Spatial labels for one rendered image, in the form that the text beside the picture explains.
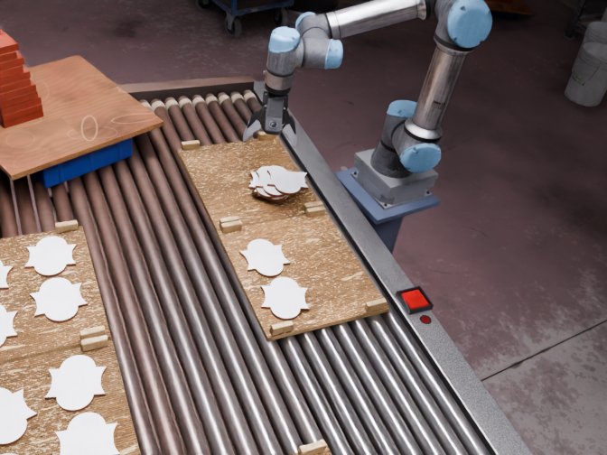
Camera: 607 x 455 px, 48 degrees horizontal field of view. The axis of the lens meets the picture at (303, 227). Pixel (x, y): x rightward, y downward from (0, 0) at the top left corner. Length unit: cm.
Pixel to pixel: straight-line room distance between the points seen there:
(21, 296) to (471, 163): 302
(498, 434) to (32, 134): 152
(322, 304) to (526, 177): 266
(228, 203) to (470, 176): 230
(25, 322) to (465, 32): 131
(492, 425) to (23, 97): 157
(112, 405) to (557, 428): 195
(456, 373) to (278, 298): 49
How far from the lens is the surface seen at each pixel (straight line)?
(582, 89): 526
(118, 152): 220
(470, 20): 185
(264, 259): 186
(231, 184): 212
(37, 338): 171
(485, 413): 172
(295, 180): 206
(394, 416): 163
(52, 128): 217
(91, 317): 173
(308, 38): 183
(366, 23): 193
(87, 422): 154
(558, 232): 394
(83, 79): 241
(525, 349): 321
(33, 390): 162
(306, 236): 196
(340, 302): 180
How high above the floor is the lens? 224
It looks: 41 degrees down
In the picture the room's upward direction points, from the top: 10 degrees clockwise
